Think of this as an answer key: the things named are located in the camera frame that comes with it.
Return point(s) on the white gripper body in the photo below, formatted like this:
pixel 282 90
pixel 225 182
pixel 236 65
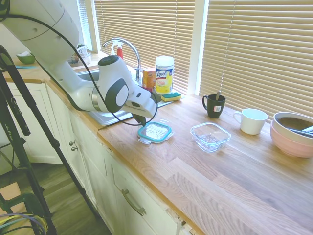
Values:
pixel 144 105

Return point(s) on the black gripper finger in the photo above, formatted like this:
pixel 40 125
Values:
pixel 141 120

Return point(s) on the clear lid teal rim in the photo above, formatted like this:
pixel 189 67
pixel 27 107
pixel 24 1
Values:
pixel 156 131

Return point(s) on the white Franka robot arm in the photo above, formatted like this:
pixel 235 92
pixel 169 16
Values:
pixel 49 36

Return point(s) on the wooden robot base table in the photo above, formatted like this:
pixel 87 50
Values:
pixel 9 192

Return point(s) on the glass food container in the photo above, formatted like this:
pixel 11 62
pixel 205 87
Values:
pixel 210 137

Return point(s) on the clear container with plant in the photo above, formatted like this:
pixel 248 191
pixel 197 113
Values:
pixel 84 57

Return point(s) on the orange cardboard box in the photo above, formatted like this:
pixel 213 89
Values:
pixel 148 78

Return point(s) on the yellow green sponge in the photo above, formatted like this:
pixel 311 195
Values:
pixel 171 97

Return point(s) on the yellow Lysol wipes canister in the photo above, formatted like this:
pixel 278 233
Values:
pixel 164 78

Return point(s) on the steel sink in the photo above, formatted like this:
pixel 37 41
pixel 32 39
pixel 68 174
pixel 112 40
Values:
pixel 107 118

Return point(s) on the chrome kitchen faucet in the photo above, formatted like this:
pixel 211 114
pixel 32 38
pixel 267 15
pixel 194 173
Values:
pixel 140 71

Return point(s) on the red spray bottle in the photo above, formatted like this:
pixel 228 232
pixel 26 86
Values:
pixel 120 52

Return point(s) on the white kitchen cabinets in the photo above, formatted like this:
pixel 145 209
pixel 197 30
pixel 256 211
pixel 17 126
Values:
pixel 102 171

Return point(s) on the black mug with sticker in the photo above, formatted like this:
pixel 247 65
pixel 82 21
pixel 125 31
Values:
pixel 215 110

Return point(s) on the wide beige window blind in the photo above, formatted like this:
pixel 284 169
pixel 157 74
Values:
pixel 146 24
pixel 256 49

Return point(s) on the narrow beige window blind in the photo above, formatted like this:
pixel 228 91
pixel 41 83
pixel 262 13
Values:
pixel 83 22

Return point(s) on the white mug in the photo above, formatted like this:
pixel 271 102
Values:
pixel 253 124

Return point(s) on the blue tape strip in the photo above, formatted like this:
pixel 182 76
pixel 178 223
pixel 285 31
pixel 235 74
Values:
pixel 24 66

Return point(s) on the green bowl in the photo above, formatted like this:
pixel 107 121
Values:
pixel 25 59

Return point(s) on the dark green clamp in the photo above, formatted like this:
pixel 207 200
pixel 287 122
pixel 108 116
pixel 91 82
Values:
pixel 22 198

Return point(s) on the pink bowl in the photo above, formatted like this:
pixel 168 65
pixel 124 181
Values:
pixel 288 144

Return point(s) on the beige bowl brown inside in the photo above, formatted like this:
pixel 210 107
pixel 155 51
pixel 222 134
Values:
pixel 293 121

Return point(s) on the white plastic spoon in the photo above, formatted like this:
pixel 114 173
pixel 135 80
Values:
pixel 297 131
pixel 308 129

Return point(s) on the black camera tripod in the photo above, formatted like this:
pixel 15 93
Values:
pixel 53 145

